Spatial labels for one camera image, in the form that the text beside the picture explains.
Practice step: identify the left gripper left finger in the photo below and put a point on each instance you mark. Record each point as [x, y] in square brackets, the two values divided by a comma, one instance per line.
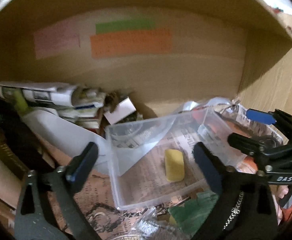
[34, 218]

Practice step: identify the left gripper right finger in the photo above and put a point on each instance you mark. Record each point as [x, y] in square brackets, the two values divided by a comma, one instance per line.
[245, 207]

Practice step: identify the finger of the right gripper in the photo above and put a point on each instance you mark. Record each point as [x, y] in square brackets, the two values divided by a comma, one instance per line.
[247, 146]
[259, 116]

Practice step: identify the green knitted cloth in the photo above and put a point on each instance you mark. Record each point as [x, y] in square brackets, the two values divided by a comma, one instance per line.
[191, 215]

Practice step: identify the person's right hand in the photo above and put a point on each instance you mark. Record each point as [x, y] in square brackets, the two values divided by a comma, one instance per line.
[282, 190]

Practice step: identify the newspaper sheet on right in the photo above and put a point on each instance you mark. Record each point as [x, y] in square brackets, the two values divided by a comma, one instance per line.
[235, 111]

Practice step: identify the orange printed plastic bag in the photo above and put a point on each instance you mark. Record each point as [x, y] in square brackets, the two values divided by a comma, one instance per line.
[250, 163]

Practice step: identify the yellow foam sponge block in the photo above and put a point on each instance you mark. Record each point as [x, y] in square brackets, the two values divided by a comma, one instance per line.
[174, 165]

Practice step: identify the dark glass bottle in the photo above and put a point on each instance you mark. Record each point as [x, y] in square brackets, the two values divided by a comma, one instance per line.
[17, 136]

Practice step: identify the clear plastic box lid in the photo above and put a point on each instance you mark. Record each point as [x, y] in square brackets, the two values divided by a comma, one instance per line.
[68, 134]

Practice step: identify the clear plastic storage box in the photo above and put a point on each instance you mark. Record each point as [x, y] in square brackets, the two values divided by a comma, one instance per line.
[182, 136]

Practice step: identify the stack of newspapers and magazines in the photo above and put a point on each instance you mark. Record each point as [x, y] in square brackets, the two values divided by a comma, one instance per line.
[80, 105]

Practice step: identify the wooden shelf unit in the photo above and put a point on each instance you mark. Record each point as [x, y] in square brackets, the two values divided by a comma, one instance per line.
[238, 49]

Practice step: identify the small white card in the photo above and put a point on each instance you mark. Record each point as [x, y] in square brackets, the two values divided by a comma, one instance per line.
[122, 110]

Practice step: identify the orange sticky note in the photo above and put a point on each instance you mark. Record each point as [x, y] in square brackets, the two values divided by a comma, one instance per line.
[131, 42]

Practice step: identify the pink sticky note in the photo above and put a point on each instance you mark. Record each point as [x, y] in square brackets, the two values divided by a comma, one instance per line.
[56, 38]

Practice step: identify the green sticky note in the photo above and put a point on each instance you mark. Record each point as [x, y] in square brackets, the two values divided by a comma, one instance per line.
[124, 25]

